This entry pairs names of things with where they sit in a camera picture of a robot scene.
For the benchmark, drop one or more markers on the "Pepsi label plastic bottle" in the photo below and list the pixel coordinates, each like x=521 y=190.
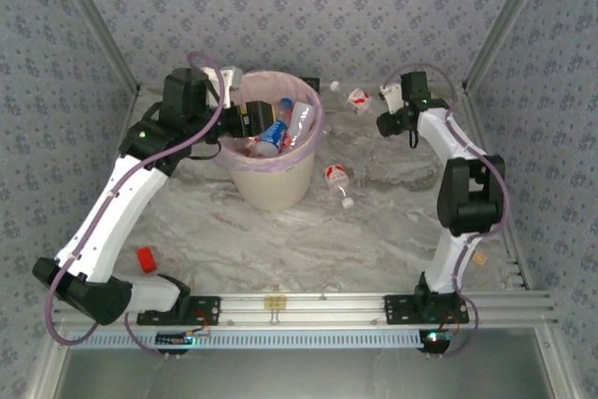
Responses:
x=274 y=133

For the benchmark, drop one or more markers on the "red white label bottle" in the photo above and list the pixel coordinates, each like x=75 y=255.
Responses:
x=359 y=100
x=336 y=175

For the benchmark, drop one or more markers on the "tall white bottle red band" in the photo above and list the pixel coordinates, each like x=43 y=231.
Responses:
x=303 y=118

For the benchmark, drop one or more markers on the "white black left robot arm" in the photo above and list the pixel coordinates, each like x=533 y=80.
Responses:
x=112 y=212

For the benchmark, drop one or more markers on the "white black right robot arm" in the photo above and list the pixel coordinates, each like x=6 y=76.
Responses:
x=448 y=137

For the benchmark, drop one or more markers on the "pink plastic bin liner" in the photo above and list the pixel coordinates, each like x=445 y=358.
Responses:
x=275 y=85

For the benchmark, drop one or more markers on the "beige plastic bin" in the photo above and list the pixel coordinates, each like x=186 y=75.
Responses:
x=275 y=184

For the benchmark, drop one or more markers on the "small tan square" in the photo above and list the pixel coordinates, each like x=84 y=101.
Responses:
x=479 y=260

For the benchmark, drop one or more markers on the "red block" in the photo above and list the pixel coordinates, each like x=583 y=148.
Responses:
x=146 y=260

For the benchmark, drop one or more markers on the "tan connector block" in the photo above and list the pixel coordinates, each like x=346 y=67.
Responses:
x=274 y=302

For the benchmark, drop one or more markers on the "right circuit board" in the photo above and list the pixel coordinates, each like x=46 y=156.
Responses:
x=434 y=338

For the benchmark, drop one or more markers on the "circuit board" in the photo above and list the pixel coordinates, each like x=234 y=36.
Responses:
x=175 y=338
x=434 y=338

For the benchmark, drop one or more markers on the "left circuit board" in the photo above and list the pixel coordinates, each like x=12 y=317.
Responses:
x=175 y=338

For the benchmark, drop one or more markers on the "grey metal panel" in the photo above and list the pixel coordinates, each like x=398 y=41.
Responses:
x=299 y=375

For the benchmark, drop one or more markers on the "aluminium frame post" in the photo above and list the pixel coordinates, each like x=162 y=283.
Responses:
x=507 y=16
x=49 y=366
x=558 y=371
x=95 y=16

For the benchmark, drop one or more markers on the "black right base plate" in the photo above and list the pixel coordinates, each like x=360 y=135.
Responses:
x=397 y=310

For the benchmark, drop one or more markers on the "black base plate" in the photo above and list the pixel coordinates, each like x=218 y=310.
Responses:
x=208 y=310
x=397 y=310

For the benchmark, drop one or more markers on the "aluminium mounting rail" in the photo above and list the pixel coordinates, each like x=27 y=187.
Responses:
x=327 y=310

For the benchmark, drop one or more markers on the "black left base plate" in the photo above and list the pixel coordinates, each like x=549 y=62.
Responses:
x=208 y=310

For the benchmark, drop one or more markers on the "aluminium side rail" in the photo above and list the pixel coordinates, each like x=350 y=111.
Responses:
x=516 y=268

